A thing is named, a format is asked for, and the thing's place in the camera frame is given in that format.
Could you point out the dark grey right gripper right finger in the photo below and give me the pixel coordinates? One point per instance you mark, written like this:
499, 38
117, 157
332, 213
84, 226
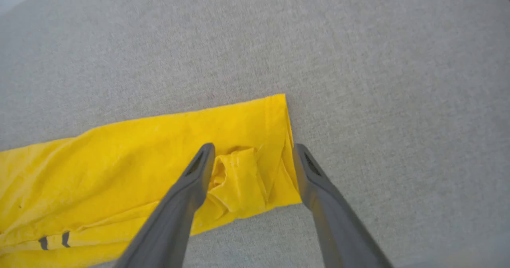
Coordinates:
338, 228

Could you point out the yellow cloth garment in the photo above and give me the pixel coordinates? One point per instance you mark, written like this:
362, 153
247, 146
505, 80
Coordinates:
119, 164

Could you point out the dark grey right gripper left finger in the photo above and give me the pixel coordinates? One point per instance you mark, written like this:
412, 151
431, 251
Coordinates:
171, 224

